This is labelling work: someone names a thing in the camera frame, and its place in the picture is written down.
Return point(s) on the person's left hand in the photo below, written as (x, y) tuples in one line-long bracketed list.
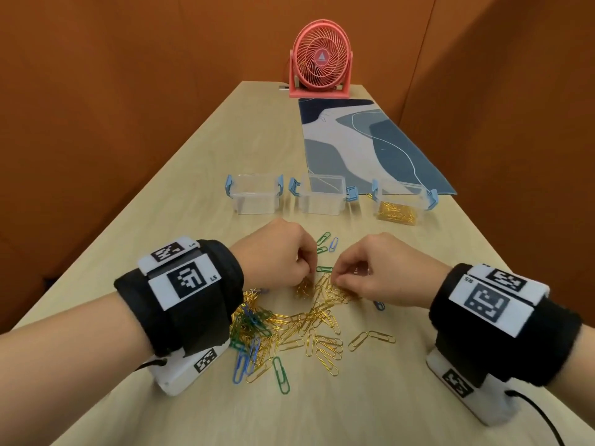
[(279, 255)]

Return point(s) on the person's right hand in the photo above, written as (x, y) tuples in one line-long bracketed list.
[(395, 269)]

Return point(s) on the heap of gold paper clips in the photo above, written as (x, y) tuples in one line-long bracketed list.
[(397, 213)]

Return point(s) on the clear box with blue latches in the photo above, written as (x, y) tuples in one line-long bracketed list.
[(400, 192), (320, 202), (255, 202)]

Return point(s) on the pile of mixed paper clips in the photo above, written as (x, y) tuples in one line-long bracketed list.
[(302, 329)]

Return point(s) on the person's left forearm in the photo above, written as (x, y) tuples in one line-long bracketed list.
[(69, 366)]

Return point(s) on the person's right forearm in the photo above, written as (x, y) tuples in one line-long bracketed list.
[(576, 380)]

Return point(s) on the black right wristband with tags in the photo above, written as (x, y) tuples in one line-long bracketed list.
[(465, 339)]

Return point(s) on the blue patterned desk mat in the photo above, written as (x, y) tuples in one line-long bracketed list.
[(395, 153)]

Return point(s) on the pink desk fan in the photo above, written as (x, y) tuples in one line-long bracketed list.
[(321, 57)]

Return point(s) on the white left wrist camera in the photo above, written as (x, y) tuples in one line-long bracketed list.
[(176, 378)]

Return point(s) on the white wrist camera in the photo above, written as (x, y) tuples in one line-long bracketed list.
[(176, 378), (488, 404)]

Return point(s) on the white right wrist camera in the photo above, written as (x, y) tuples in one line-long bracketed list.
[(488, 404)]

